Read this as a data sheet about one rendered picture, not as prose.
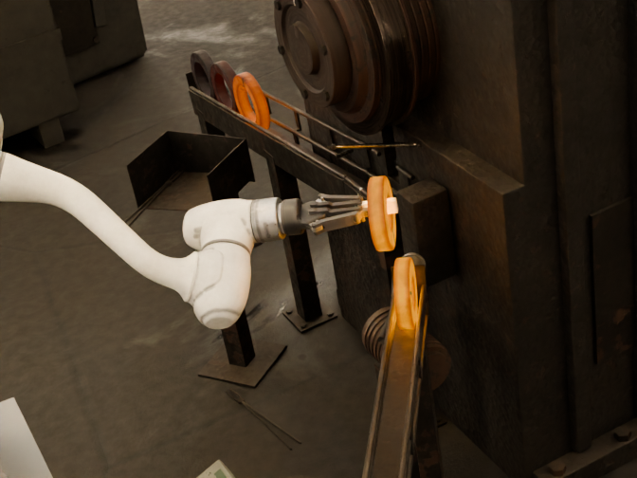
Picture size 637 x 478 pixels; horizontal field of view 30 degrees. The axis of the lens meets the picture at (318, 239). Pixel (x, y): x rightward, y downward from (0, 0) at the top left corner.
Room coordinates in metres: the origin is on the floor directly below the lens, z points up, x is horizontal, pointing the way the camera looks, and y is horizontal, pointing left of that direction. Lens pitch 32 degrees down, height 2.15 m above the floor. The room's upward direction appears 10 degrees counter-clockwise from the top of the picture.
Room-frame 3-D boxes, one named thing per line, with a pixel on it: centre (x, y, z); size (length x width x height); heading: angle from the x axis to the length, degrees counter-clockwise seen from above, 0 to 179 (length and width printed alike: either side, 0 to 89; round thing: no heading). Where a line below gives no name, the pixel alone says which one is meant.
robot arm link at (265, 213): (2.11, 0.09, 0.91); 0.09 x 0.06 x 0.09; 168
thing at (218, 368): (2.87, 0.31, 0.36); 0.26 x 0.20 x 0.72; 57
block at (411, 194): (2.31, -0.25, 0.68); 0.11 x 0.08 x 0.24; 112
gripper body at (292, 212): (2.09, 0.02, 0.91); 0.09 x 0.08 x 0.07; 78
